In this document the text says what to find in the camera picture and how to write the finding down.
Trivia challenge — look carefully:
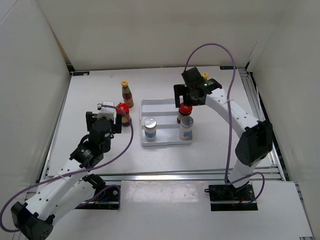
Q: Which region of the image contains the red-lid sauce jar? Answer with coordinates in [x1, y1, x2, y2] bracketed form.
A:
[116, 102, 131, 127]
[176, 102, 193, 124]

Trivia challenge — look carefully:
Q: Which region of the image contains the tall yellow-cap sauce bottle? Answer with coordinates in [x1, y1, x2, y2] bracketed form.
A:
[201, 72, 209, 81]
[121, 80, 134, 108]

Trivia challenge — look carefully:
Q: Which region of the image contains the silver-lid white shaker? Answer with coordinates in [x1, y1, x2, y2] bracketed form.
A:
[143, 117, 157, 141]
[179, 115, 194, 141]

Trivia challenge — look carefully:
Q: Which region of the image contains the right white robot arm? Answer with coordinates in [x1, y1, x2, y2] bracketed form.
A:
[173, 67, 273, 200]

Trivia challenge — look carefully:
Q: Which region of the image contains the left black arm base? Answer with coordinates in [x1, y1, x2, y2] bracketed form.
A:
[76, 184, 121, 211]

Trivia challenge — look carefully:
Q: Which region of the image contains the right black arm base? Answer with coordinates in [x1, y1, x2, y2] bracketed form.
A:
[204, 183, 258, 212]

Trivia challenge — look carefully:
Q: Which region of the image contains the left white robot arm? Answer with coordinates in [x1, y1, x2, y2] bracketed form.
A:
[10, 109, 127, 240]

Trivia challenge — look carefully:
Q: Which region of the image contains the right black corner label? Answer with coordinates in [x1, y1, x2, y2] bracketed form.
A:
[219, 65, 234, 71]

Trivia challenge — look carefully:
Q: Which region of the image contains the black corner label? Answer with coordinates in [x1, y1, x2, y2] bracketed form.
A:
[219, 65, 234, 71]
[72, 71, 90, 76]

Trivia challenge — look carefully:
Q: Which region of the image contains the white divided organizer tray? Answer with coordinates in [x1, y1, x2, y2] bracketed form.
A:
[140, 98, 193, 147]

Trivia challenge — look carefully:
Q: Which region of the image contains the left black corner label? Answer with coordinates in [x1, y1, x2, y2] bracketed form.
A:
[72, 71, 90, 76]

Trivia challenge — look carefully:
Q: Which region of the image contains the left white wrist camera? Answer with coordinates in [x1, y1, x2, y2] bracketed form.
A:
[97, 101, 115, 121]

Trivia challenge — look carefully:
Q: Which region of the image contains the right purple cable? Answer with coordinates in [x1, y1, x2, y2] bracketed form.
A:
[184, 43, 266, 205]

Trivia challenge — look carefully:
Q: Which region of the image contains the purple cable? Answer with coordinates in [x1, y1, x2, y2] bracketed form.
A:
[0, 104, 135, 232]
[184, 43, 266, 205]

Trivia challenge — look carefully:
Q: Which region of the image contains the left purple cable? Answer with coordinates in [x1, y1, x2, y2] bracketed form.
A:
[0, 104, 135, 232]

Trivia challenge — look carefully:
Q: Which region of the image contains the aluminium front rail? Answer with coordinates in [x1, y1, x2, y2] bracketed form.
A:
[27, 168, 298, 188]

